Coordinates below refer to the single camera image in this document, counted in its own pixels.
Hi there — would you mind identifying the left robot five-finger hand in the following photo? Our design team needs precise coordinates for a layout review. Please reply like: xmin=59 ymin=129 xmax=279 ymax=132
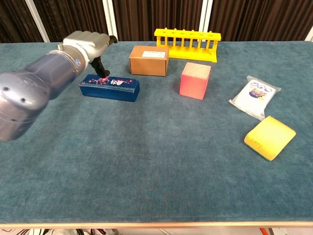
xmin=63 ymin=30 xmax=119 ymax=78

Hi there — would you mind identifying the blue patterned glasses case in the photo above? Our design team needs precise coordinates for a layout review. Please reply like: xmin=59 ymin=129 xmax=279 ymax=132
xmin=78 ymin=73 xmax=141 ymax=103

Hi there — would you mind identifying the brown cardboard box white label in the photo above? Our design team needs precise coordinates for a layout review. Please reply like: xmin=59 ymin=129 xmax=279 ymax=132
xmin=128 ymin=46 xmax=170 ymax=77

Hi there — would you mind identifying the dark brown pleated curtain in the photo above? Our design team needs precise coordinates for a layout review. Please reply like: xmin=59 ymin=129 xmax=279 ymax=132
xmin=0 ymin=0 xmax=313 ymax=44

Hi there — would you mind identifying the yellow test tube rack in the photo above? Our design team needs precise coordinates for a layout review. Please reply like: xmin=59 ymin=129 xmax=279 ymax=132
xmin=154 ymin=27 xmax=222 ymax=63

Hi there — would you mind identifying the pink foam cube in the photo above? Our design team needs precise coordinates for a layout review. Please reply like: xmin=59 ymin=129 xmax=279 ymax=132
xmin=179 ymin=62 xmax=212 ymax=100

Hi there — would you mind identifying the blue velvet table cloth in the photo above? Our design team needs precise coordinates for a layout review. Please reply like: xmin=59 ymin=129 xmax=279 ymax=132
xmin=0 ymin=40 xmax=313 ymax=224

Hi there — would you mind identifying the white plastic snack packet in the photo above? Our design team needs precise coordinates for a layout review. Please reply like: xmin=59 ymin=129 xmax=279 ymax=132
xmin=228 ymin=75 xmax=282 ymax=121

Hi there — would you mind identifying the yellow sponge green backing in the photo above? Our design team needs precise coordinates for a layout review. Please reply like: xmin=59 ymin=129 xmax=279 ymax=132
xmin=244 ymin=115 xmax=297 ymax=162

